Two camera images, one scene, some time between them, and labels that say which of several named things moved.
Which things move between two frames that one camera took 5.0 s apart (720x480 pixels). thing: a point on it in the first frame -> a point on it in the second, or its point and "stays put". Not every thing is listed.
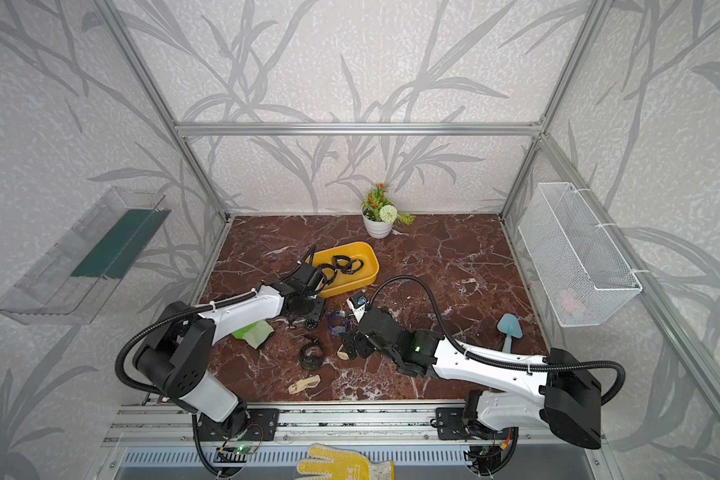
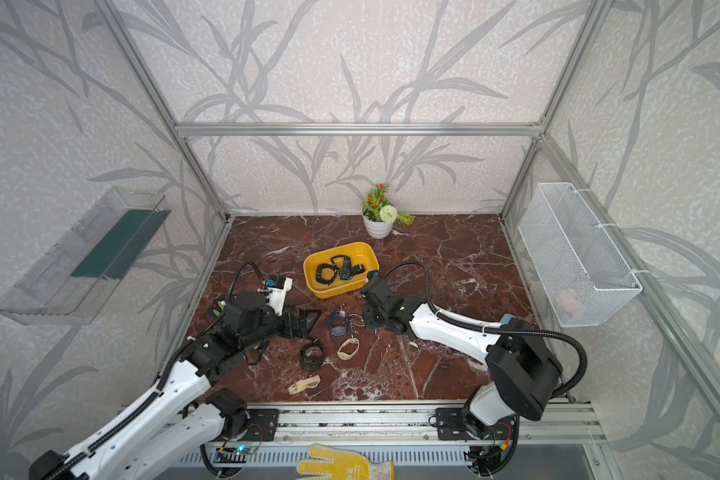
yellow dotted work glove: [345, 465] stays put
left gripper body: [311, 309] -> [268, 325]
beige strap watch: [342, 355] stays put
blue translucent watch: [338, 322] stays put
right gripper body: [361, 347] -> [373, 320]
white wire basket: [580, 275] stays put
